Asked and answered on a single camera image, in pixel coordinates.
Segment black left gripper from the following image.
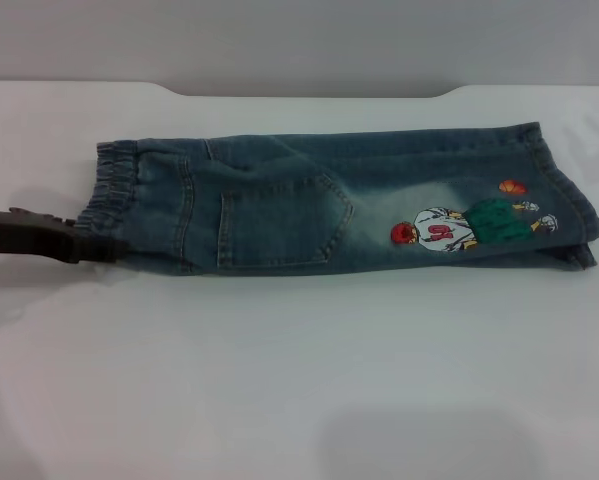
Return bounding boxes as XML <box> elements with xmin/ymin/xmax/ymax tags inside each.
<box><xmin>0</xmin><ymin>206</ymin><xmax>131</xmax><ymax>265</ymax></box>

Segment blue denim shorts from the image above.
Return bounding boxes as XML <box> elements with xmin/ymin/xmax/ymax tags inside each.
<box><xmin>72</xmin><ymin>121</ymin><xmax>599</xmax><ymax>275</ymax></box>

